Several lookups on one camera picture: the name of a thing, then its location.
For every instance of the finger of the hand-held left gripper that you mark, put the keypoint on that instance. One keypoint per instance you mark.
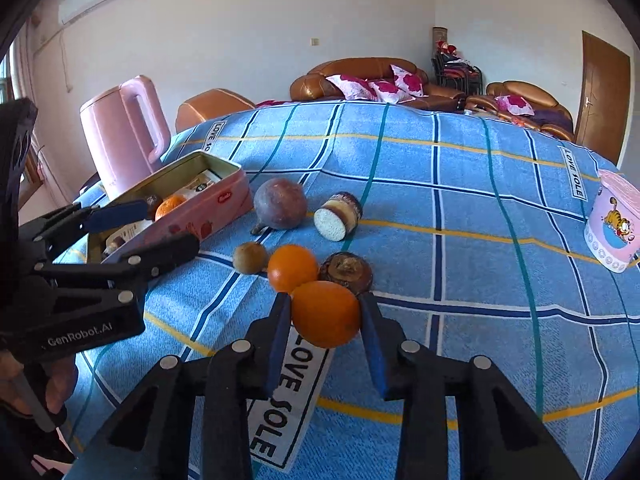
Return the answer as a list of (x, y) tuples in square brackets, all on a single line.
[(120, 214), (170, 255)]

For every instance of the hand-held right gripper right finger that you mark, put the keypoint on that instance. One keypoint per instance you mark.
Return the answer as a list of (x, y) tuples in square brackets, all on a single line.
[(372, 350)]

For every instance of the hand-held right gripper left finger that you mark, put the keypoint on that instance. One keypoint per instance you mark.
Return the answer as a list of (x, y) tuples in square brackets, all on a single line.
[(281, 345)]

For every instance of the large orange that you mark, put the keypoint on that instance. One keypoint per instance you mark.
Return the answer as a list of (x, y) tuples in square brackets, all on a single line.
[(171, 208)]

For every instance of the oval orange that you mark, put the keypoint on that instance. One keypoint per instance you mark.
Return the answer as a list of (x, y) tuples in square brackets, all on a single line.
[(325, 315)]

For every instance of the pink tin box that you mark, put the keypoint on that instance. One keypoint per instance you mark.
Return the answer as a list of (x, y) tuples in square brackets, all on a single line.
[(215, 210)]

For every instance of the small orange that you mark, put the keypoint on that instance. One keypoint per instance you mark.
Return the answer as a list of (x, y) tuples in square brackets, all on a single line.
[(292, 267)]

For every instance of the brown kiwi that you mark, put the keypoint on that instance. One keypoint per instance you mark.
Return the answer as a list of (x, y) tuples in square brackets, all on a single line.
[(250, 258)]

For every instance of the purple passion fruit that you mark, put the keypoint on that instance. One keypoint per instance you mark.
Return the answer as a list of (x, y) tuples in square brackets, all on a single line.
[(280, 205)]

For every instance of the cream cake roll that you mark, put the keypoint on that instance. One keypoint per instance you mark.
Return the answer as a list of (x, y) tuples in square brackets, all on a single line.
[(337, 217)]

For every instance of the person's left hand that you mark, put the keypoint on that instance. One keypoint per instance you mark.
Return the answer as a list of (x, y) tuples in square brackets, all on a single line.
[(62, 385)]

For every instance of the maroon stool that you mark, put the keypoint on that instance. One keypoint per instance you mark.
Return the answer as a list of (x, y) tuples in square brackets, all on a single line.
[(90, 185)]

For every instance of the printed paper leaflet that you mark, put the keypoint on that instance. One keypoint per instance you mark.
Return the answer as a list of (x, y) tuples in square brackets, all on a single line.
[(200, 182)]

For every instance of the pink electric kettle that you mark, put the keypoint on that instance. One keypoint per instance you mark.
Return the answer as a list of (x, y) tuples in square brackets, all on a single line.
[(120, 135)]

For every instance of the blue checked blanket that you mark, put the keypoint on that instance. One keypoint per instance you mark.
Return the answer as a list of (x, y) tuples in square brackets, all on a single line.
[(450, 260)]

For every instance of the brown leather chaise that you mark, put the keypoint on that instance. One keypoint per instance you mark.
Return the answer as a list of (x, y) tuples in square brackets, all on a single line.
[(215, 105)]

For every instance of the window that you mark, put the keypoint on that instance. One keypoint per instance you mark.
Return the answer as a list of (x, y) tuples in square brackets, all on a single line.
[(5, 85)]

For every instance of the white red floral pillow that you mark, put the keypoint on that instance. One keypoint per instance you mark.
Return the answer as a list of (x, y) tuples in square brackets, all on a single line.
[(515, 105), (410, 80), (390, 91), (350, 86)]

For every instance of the brown leather sofa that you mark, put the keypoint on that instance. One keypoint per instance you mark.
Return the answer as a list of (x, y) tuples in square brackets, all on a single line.
[(350, 67)]

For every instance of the pink cartoon cup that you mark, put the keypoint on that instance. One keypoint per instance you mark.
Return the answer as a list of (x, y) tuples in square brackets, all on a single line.
[(612, 225)]

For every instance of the stacked dark chairs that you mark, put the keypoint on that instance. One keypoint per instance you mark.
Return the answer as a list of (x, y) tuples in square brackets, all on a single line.
[(457, 72)]

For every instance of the purple cloth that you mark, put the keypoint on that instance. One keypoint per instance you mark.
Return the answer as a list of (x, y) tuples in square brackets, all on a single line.
[(552, 119)]

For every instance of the brown leather armchair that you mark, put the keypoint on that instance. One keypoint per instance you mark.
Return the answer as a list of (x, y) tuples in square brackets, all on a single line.
[(525, 91)]

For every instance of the red plush toy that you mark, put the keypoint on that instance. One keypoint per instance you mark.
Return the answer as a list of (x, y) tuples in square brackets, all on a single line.
[(444, 49)]

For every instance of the tall patterned vase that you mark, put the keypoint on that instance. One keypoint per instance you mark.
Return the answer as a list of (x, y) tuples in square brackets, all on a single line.
[(440, 35)]

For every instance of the brown wooden door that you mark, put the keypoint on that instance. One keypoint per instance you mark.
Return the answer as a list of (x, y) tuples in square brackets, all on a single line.
[(600, 100)]

